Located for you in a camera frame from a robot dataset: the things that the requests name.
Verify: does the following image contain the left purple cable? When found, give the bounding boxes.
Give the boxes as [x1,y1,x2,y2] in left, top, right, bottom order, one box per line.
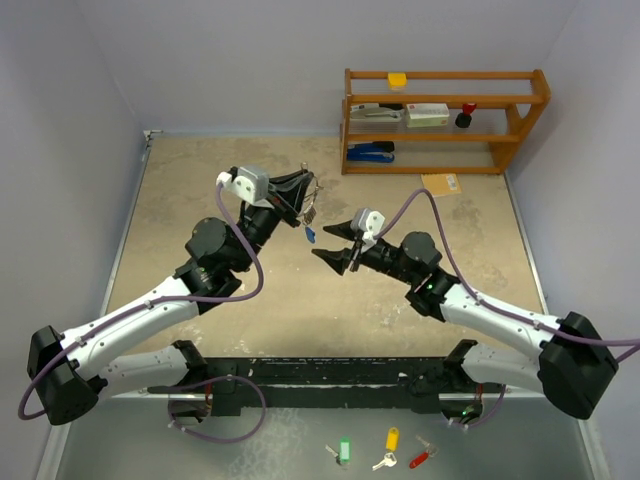
[17,184,270,444]

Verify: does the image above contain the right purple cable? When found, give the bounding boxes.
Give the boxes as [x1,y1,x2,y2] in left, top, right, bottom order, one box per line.
[374,188,640,432]

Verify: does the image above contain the large metal keyring with clips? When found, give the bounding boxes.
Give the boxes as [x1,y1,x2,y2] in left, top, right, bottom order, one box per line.
[298,175,324,226]

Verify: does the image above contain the white stapler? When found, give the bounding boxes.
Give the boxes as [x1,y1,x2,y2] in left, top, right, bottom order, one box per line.
[350,103,404,123]

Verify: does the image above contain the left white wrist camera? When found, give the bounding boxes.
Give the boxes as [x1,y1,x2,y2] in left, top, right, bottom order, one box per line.
[216,166,272,208]

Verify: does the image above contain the purple cable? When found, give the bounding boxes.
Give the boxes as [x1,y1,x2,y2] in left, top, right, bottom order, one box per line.
[374,188,640,432]
[17,184,270,444]

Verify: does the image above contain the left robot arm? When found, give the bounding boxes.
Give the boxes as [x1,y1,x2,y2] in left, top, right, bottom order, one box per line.
[18,166,316,426]

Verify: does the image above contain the yellow tag key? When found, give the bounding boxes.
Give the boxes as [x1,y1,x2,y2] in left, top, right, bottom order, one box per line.
[371,427,400,472]

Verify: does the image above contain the blue key fob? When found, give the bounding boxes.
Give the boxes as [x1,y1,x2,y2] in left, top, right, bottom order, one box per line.
[304,225,316,244]

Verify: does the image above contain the wooden shelf rack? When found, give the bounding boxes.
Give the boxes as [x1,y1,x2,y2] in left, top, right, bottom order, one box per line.
[340,69,552,174]

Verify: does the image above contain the red tag key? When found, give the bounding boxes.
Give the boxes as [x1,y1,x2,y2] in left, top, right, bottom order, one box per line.
[408,435,438,470]

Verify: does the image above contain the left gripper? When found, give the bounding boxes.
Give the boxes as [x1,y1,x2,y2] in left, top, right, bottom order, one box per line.
[231,170,312,273]

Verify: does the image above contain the red black stamp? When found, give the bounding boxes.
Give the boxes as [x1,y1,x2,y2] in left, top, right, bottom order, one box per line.
[455,103,477,129]

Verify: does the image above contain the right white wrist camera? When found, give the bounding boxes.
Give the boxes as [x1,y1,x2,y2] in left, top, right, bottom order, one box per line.
[349,208,385,253]

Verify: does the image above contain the green tag key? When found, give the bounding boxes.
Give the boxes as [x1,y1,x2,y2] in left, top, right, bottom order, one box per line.
[325,437,351,467]

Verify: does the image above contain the white red cardboard box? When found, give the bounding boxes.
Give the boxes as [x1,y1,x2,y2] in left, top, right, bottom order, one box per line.
[405,103,450,128]

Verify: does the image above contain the brown envelope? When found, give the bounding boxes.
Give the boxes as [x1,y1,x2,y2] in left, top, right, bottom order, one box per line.
[421,173,462,197]

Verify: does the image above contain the blue stapler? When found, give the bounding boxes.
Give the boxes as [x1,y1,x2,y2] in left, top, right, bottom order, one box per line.
[346,141,395,163]

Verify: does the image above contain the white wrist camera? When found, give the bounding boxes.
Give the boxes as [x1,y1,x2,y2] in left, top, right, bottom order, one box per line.
[349,208,385,253]
[216,166,272,208]

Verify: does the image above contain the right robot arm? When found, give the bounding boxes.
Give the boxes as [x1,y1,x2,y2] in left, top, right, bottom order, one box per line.
[312,223,619,420]

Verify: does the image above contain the yellow small box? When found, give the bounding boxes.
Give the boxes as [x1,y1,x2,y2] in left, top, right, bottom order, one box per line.
[387,72,408,92]

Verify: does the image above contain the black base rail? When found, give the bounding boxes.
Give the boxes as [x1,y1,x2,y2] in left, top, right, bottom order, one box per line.
[150,340,501,417]

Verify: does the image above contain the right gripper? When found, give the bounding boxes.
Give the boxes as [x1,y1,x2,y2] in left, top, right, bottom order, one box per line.
[312,219,417,285]

